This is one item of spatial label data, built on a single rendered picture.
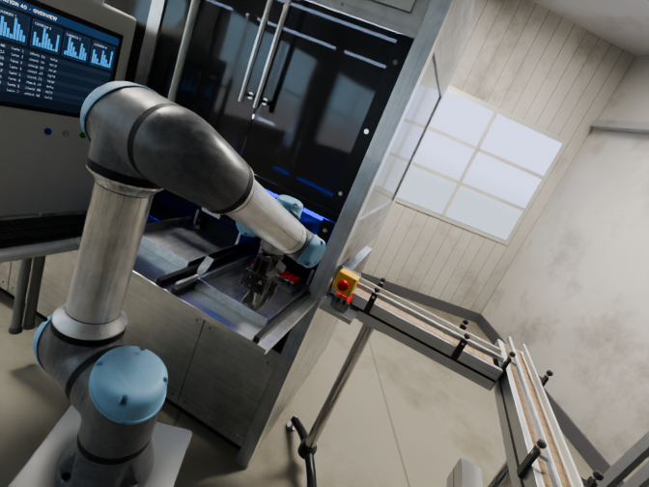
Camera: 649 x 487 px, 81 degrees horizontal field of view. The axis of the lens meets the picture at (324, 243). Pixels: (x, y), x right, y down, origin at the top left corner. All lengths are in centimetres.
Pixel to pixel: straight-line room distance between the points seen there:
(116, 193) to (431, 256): 389
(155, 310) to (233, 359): 42
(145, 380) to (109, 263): 20
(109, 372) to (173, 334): 112
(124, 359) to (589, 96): 449
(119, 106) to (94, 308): 33
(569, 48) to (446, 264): 233
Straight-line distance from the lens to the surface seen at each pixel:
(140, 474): 83
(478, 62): 413
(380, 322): 149
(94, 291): 72
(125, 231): 67
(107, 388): 69
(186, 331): 176
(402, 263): 425
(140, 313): 190
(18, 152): 158
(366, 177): 128
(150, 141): 54
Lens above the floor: 150
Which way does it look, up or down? 18 degrees down
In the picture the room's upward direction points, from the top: 23 degrees clockwise
